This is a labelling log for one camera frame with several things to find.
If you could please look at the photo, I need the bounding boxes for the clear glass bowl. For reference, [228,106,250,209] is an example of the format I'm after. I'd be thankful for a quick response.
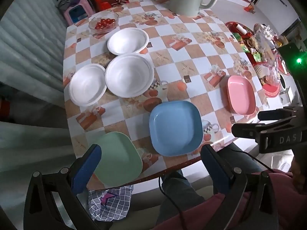
[88,11,120,34]

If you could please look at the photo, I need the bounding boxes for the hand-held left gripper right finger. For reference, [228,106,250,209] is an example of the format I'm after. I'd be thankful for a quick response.
[201,145,280,230]

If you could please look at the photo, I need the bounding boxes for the black cable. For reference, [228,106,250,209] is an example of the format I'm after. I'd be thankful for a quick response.
[158,176,185,230]
[225,149,276,174]

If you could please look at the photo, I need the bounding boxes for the person's left leg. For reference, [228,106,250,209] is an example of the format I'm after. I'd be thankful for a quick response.
[157,170,216,230]

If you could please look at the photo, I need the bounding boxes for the person's leg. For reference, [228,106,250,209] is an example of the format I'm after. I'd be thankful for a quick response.
[157,170,216,230]
[216,142,264,175]

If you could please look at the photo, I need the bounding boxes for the person's right leg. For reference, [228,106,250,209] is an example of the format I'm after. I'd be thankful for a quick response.
[216,142,264,175]

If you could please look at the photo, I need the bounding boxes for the pile of wrapped snacks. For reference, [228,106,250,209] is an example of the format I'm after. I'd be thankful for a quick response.
[240,24,288,87]

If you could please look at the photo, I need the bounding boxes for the pile of cherry tomatoes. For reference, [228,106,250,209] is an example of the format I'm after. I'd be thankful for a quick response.
[95,18,116,30]

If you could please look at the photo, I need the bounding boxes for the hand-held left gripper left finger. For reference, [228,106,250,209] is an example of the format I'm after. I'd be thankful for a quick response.
[23,144,102,230]

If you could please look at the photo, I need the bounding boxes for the pink square plate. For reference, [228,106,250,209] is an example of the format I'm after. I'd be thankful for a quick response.
[227,75,257,115]

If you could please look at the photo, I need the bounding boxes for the green square plate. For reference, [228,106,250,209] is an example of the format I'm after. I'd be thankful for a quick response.
[92,131,144,187]

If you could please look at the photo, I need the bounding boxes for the blue checked cloth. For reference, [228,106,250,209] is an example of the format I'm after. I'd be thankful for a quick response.
[87,184,135,222]

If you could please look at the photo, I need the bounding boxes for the pink plastic stool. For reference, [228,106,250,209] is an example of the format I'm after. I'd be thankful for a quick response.
[63,0,96,25]

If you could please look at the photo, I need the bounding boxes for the checkered printed tablecloth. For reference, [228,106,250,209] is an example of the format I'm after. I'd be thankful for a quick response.
[63,0,283,192]

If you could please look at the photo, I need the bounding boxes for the white foam bowl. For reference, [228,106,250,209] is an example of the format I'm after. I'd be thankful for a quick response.
[69,64,107,107]
[107,28,149,56]
[105,53,154,99]

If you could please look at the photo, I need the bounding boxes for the red patterned basket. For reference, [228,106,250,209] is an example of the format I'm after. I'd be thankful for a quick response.
[260,81,281,99]

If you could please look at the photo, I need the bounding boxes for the person's right hand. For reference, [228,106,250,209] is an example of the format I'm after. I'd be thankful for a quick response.
[291,159,307,193]

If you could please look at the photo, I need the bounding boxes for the white cabinet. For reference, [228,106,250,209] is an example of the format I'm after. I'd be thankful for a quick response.
[254,0,300,35]

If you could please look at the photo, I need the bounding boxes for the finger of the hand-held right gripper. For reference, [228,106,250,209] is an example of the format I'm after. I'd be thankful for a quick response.
[258,107,305,122]
[231,123,267,140]

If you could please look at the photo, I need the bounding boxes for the blue square plate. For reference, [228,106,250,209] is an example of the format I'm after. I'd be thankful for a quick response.
[149,101,204,157]

